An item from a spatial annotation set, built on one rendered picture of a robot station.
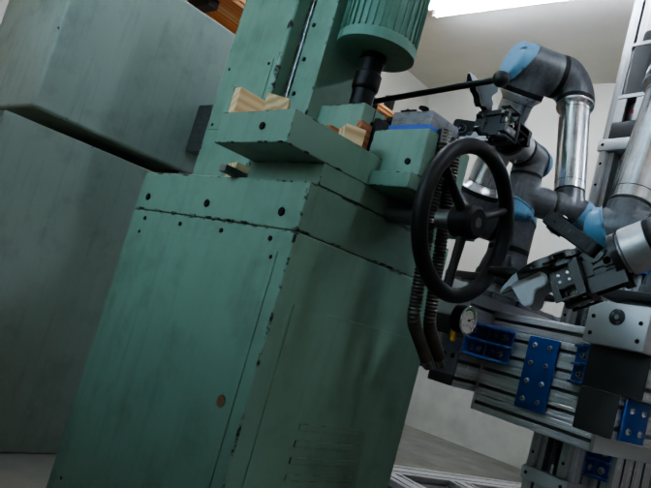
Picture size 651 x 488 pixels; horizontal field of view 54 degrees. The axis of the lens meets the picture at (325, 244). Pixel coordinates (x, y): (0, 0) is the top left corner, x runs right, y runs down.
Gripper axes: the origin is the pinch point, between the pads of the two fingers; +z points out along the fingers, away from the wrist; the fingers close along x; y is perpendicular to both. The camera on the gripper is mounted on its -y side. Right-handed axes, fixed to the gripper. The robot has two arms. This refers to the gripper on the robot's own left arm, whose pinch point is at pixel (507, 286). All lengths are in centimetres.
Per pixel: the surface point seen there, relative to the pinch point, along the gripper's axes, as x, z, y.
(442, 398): 307, 202, -64
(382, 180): -16.2, 11.0, -21.3
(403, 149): -14.2, 6.5, -26.5
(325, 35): -15, 20, -65
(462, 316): 15.2, 17.7, -3.6
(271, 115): -37, 17, -29
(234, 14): 68, 137, -227
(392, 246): -4.6, 18.8, -14.6
